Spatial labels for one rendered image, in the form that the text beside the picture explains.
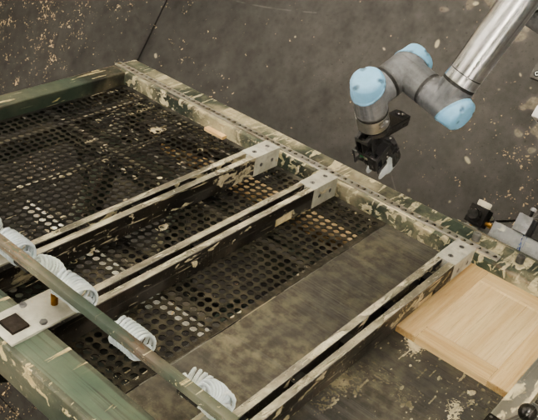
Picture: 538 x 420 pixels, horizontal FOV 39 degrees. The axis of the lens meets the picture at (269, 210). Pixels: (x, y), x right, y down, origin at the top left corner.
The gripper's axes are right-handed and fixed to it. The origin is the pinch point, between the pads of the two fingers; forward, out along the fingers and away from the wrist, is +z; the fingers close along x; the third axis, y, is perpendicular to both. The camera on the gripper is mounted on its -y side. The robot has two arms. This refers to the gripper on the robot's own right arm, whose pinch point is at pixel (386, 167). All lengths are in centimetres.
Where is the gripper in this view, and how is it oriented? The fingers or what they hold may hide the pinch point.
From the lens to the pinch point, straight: 192.8
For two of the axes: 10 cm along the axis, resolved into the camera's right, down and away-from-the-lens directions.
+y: -6.2, 7.2, -3.0
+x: 7.5, 4.4, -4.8
